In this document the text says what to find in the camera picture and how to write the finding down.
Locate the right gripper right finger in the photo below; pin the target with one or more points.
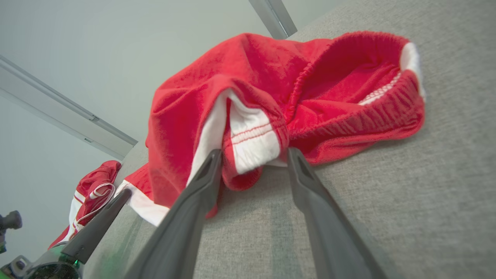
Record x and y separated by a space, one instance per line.
329 232

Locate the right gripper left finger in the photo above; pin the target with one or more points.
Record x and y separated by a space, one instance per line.
182 232

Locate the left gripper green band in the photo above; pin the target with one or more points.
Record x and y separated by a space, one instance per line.
42 267

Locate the red Bulls 23 jersey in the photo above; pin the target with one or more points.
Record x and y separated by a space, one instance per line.
97 182

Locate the red white basketball shorts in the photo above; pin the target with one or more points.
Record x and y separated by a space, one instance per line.
271 77

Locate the dark grey round knob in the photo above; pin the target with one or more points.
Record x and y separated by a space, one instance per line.
11 221

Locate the grey wall baseboard rail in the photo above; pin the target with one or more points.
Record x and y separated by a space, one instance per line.
58 110

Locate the grey metal post with hinge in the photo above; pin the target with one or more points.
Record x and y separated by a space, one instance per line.
275 17

